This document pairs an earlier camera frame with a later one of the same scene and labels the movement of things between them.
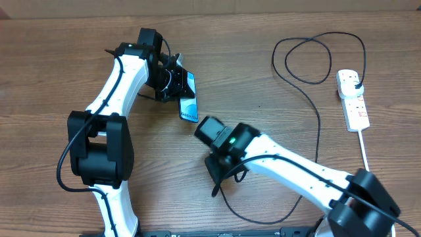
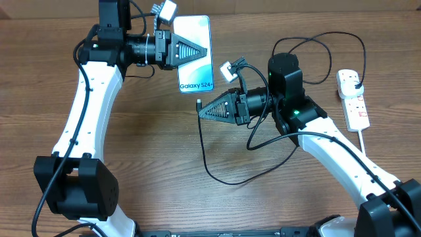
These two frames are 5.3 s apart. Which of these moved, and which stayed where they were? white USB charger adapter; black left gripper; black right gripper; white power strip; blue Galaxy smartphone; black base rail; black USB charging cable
Moved: black USB charging cable; black right gripper; blue Galaxy smartphone; black left gripper
Stayed: white USB charger adapter; black base rail; white power strip
